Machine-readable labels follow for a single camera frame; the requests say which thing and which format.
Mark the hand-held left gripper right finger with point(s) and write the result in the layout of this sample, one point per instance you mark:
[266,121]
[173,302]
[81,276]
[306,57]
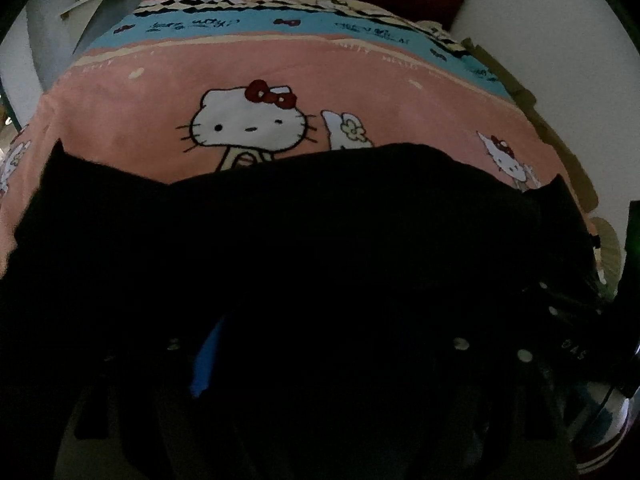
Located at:
[472,375]

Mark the white red striped shoe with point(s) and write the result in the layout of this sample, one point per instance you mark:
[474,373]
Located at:
[602,435]

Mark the black hooded jacket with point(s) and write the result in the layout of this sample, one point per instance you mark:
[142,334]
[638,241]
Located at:
[280,270]

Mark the olive bed quilt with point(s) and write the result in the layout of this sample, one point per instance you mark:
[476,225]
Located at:
[550,125]

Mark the pink cartoon cat printed blanket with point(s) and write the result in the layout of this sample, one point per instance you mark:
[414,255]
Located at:
[310,85]

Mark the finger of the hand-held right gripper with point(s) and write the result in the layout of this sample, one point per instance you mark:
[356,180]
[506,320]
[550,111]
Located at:
[555,294]

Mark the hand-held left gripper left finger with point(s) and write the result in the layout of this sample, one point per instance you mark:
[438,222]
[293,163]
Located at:
[206,360]

